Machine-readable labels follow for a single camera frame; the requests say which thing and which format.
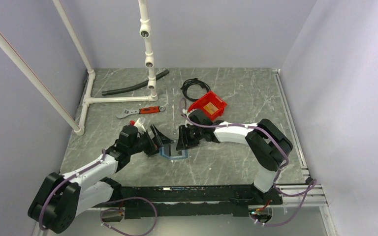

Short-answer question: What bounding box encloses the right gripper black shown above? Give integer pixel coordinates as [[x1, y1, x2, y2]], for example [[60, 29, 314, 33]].
[[176, 124, 203, 151]]

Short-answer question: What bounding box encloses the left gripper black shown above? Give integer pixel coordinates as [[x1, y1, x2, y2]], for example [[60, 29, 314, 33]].
[[128, 124, 173, 157]]

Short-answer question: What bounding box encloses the blue card holder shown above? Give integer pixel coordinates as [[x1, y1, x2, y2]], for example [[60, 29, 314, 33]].
[[159, 139, 189, 161]]

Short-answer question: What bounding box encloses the red plastic bin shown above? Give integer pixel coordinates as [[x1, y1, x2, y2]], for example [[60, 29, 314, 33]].
[[188, 91, 227, 121]]

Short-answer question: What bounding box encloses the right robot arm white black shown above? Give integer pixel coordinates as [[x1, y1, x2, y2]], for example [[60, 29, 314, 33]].
[[176, 109, 293, 204]]

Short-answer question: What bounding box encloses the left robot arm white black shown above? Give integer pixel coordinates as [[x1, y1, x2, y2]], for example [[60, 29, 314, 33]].
[[28, 124, 173, 234]]

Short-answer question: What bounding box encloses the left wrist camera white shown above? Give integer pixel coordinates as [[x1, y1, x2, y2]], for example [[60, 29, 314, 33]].
[[129, 117, 146, 133]]

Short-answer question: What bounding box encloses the red handled adjustable wrench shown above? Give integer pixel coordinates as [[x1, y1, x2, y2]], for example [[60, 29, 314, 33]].
[[116, 106, 165, 119]]

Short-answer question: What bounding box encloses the coiled black cable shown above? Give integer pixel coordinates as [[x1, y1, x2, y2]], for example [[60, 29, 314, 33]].
[[180, 78, 212, 102]]

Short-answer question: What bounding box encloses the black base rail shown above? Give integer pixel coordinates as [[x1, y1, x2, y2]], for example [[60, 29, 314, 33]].
[[93, 184, 283, 219]]

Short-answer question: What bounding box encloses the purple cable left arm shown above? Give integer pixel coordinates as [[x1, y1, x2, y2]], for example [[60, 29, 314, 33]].
[[38, 149, 158, 236]]

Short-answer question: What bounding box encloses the black rubber hose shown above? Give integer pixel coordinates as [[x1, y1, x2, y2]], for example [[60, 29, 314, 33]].
[[101, 69, 170, 96]]

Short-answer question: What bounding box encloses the white PVC pipe frame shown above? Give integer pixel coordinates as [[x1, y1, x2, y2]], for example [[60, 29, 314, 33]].
[[0, 0, 158, 136]]

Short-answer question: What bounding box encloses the aluminium rail right side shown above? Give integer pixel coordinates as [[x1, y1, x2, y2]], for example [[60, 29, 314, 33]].
[[272, 69, 328, 209]]

